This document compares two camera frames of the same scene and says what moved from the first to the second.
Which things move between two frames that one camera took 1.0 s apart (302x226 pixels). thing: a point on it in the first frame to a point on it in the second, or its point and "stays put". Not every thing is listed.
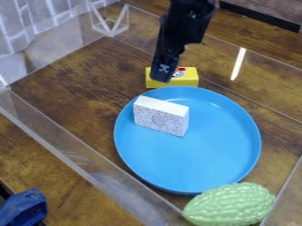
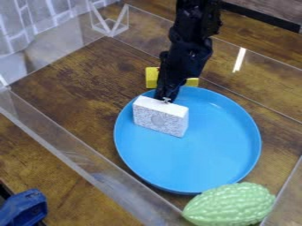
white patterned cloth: (24, 18) stays put
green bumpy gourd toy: (235, 205) stays put
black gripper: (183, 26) to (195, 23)
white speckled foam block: (163, 116) stays put
